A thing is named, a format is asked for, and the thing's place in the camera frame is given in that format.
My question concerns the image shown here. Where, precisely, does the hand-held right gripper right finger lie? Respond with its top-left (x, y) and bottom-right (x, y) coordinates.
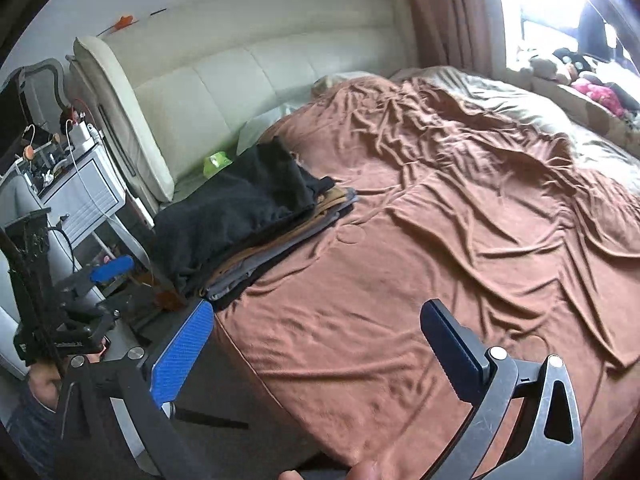
top-left (420, 299), bottom-right (586, 480)

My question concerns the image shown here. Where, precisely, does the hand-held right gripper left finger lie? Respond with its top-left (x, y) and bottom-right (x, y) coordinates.
top-left (55, 299), bottom-right (216, 480)

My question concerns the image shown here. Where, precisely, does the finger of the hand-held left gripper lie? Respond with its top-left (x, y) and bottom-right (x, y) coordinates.
top-left (75, 255), bottom-right (136, 297)
top-left (60, 302), bottom-right (123, 348)

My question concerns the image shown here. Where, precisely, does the black long-sleeve shirt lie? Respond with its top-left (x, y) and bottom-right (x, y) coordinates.
top-left (152, 135), bottom-right (336, 288)

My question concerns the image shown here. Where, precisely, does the stack of folded clothes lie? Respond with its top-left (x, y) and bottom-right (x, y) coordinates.
top-left (200, 185), bottom-right (361, 306)

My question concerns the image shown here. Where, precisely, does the person's left hand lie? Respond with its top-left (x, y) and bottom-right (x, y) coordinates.
top-left (26, 362), bottom-right (63, 411)

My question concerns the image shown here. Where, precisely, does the person's right hand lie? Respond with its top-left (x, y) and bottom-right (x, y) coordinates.
top-left (277, 461), bottom-right (386, 480)

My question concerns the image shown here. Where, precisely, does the grey nightstand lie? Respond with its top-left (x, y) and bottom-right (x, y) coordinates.
top-left (0, 140), bottom-right (128, 291)

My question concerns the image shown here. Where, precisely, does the brown blanket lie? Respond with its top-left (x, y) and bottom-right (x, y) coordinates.
top-left (212, 77), bottom-right (640, 476)

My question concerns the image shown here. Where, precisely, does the person's left leg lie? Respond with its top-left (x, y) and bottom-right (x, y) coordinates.
top-left (5, 395), bottom-right (61, 480)

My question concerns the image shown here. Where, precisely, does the white charger box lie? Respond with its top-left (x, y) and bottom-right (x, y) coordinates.
top-left (67, 120), bottom-right (103, 148)

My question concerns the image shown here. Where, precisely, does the green plastic item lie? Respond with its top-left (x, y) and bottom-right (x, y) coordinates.
top-left (202, 151), bottom-right (235, 178)

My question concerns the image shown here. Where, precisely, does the white pillow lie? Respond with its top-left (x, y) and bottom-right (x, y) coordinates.
top-left (235, 102), bottom-right (301, 156)

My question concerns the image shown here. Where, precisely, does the cream padded headboard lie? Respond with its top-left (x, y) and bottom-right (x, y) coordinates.
top-left (67, 0), bottom-right (418, 203)

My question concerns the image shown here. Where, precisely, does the spotted window cushion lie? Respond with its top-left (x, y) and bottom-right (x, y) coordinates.
top-left (530, 80), bottom-right (640, 146)

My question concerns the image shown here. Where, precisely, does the pink plush toy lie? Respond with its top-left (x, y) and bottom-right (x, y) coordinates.
top-left (570, 77), bottom-right (626, 111)

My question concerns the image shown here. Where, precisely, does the pile of plush toys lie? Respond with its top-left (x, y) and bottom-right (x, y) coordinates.
top-left (517, 45), bottom-right (640, 121)

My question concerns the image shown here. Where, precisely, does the pink curtain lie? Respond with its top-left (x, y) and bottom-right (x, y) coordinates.
top-left (395, 0), bottom-right (521, 78)

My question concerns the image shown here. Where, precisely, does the dark hanging garment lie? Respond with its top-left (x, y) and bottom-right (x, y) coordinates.
top-left (577, 2), bottom-right (608, 58)

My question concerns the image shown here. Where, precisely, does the grey chair frame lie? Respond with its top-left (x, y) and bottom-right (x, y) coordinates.
top-left (0, 57), bottom-right (68, 166)

